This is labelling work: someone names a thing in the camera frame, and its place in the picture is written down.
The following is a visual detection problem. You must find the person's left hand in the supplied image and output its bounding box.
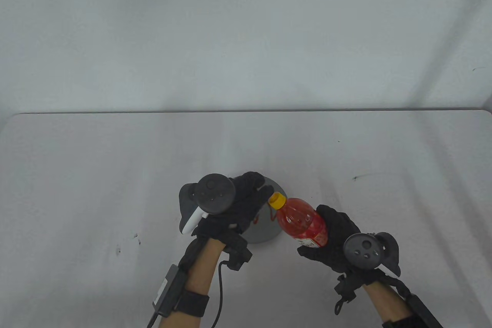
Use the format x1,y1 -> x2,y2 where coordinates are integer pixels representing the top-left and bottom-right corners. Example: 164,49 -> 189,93
191,171 -> 274,243

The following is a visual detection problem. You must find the person's right hand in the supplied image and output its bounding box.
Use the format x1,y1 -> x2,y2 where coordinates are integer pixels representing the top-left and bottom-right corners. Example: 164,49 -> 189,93
297,205 -> 385,284

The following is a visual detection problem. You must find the round grey plate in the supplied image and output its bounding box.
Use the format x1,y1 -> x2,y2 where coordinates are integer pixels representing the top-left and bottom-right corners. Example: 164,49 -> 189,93
242,176 -> 287,243

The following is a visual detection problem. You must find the red ketchup bottle yellow cap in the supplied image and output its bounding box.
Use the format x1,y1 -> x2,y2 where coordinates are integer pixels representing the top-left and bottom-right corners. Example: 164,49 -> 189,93
268,192 -> 328,248

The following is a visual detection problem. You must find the person's left forearm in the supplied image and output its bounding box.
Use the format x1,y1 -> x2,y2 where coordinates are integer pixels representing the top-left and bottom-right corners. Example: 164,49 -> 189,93
160,238 -> 227,328

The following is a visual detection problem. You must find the person's right forearm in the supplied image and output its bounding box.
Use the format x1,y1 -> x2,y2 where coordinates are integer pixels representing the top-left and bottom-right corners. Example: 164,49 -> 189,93
363,282 -> 414,328

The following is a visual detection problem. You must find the black white left hand controller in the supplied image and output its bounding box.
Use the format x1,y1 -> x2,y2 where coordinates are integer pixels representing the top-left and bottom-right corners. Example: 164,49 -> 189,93
179,173 -> 236,235

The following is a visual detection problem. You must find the black white hand controller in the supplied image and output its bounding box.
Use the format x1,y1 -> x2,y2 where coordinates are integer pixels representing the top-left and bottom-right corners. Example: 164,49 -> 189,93
179,173 -> 236,235
343,232 -> 401,277

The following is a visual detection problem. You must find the black white right hand controller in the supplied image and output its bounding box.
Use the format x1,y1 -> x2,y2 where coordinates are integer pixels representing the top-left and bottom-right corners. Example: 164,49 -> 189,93
343,232 -> 401,277

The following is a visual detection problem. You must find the black sensor box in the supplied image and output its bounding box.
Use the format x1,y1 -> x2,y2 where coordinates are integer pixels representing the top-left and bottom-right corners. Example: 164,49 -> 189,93
407,293 -> 442,328
153,264 -> 189,317

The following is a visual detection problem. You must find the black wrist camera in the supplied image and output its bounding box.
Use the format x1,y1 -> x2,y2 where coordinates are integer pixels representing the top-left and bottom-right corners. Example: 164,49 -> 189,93
334,274 -> 360,315
225,240 -> 253,271

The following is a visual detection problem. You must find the black cable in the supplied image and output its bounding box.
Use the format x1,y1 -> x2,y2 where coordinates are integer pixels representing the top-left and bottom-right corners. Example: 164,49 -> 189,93
209,261 -> 231,328

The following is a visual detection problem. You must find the black wrist strap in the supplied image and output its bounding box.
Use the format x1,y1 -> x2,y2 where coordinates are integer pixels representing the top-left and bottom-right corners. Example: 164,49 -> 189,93
175,290 -> 210,318
382,315 -> 423,328

